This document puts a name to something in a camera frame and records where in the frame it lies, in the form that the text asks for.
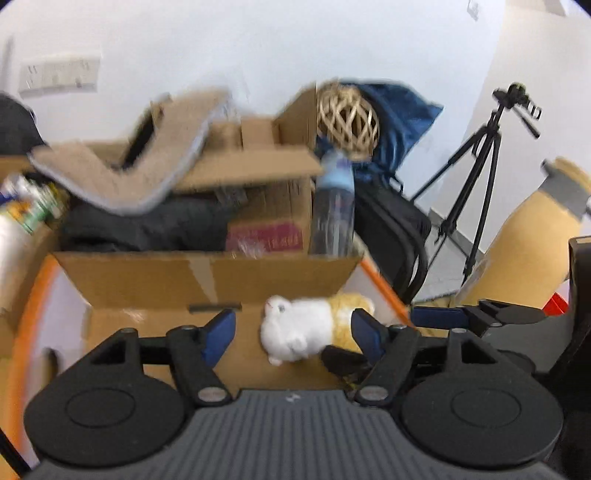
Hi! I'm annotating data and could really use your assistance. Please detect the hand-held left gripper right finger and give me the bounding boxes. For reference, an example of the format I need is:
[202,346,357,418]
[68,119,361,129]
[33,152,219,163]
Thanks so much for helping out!
[351,308,509,407]

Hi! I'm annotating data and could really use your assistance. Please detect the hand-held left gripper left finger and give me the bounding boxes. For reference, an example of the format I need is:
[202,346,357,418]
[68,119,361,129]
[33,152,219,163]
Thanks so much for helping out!
[81,308,237,407]

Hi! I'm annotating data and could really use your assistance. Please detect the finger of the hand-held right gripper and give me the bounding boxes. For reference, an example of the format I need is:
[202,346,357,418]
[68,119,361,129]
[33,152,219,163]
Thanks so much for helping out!
[410,299,548,336]

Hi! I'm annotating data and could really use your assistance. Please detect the white and yellow plush toy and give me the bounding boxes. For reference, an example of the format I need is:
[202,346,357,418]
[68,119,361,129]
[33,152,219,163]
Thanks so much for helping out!
[259,293,377,367]

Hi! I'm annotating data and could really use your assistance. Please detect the orange-edged cardboard box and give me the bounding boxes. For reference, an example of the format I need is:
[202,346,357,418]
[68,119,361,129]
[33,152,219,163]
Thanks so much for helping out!
[0,251,414,464]

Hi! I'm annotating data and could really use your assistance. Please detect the red plastic bin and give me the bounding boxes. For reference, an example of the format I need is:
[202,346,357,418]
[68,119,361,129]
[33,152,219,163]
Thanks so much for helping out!
[545,292,570,315]

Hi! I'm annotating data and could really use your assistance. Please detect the yellow roll with grey cap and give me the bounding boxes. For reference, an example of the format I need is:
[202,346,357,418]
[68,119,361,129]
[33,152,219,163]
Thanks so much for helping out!
[455,157,591,308]

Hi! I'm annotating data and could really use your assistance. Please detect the clear water bottle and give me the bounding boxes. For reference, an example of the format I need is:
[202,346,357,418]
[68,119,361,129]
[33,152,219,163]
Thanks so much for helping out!
[308,150,356,257]

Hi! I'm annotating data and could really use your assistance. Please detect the black cloth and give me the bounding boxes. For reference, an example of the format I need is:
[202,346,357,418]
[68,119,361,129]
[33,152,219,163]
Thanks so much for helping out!
[60,196,232,252]

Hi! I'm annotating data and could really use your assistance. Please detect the black tripod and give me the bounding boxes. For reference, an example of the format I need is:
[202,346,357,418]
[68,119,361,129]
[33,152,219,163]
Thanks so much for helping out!
[409,104,509,289]

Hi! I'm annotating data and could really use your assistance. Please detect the open brown cardboard box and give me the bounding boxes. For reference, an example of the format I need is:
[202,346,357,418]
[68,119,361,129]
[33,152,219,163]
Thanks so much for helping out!
[83,88,326,256]

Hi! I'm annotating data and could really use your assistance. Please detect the beige fleece mat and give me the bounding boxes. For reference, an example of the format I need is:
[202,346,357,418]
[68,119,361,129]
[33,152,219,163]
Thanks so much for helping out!
[28,88,232,215]

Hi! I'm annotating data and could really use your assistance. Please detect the dark blue cloth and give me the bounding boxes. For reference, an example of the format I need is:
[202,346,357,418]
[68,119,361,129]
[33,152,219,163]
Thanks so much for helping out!
[318,80,444,185]

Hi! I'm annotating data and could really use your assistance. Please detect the woven rattan ball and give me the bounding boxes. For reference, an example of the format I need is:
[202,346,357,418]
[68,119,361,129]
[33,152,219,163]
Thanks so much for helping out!
[316,85,380,160]

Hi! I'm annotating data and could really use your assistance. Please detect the colourful snack packet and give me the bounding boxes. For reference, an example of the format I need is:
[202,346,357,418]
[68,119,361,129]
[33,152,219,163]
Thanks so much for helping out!
[0,173,70,236]

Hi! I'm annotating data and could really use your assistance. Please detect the white bottle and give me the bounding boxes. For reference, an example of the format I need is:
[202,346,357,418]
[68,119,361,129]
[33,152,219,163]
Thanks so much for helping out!
[0,215,33,278]

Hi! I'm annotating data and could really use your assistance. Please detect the black rod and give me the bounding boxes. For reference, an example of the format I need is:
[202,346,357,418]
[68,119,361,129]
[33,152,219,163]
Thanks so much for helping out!
[0,429,31,477]

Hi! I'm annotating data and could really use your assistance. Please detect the black backpack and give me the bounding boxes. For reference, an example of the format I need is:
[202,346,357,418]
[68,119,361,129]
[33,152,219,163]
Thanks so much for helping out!
[0,92,49,158]

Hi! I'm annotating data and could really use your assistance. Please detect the black camera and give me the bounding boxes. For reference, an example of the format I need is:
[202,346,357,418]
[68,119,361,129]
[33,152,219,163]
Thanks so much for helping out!
[492,83,543,139]

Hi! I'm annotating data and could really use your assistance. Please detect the cardboard box with handle hole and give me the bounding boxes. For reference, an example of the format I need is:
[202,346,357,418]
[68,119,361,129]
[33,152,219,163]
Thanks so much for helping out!
[0,157,63,356]

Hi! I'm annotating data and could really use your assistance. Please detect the white wall socket panel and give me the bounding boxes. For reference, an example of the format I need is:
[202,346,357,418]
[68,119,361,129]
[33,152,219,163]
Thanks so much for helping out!
[18,56,101,96]

